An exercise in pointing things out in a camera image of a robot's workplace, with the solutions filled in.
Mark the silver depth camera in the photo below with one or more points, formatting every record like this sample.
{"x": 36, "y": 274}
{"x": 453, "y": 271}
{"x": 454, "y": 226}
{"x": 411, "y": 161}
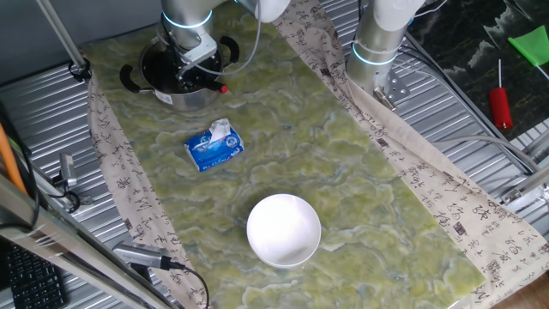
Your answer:
{"x": 141, "y": 255}

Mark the beige calligraphy cloth strip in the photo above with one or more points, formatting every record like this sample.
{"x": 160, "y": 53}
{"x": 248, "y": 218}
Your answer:
{"x": 128, "y": 193}
{"x": 429, "y": 171}

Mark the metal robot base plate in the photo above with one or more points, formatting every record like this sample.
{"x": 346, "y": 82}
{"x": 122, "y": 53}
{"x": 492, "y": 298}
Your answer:
{"x": 396, "y": 88}

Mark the slanted aluminium pole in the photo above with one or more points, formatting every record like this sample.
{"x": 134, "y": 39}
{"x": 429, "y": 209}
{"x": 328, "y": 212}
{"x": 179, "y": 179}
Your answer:
{"x": 64, "y": 38}

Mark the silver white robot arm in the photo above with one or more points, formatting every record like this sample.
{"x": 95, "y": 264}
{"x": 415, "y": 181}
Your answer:
{"x": 377, "y": 43}

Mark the blue tissue pack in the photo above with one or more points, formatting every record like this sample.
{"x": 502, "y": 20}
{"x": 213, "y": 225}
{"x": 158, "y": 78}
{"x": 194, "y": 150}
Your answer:
{"x": 214, "y": 152}

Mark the aluminium corner frame bracket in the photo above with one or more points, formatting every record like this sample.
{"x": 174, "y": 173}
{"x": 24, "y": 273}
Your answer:
{"x": 527, "y": 189}

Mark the green marble pattern table mat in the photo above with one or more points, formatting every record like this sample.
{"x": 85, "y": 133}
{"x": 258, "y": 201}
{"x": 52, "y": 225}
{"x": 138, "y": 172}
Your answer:
{"x": 300, "y": 141}

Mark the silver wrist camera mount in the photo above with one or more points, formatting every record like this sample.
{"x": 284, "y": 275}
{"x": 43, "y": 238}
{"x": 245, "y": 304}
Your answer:
{"x": 199, "y": 49}

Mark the green paper flag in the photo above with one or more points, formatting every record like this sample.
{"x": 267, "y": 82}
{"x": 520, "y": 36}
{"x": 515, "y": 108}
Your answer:
{"x": 534, "y": 45}

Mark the black pole clamp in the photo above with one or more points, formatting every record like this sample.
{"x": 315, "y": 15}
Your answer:
{"x": 79, "y": 70}

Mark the black keyboard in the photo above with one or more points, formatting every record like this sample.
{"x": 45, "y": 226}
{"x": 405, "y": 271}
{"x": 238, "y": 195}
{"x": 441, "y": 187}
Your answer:
{"x": 30, "y": 279}

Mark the aluminium frame beam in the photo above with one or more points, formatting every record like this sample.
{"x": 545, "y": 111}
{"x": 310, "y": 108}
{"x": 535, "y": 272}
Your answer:
{"x": 64, "y": 249}

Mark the white ceramic bowl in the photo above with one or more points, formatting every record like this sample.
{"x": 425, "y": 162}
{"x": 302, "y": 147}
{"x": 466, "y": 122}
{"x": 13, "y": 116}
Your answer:
{"x": 283, "y": 232}

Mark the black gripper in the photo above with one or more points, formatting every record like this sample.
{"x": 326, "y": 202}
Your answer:
{"x": 191, "y": 74}

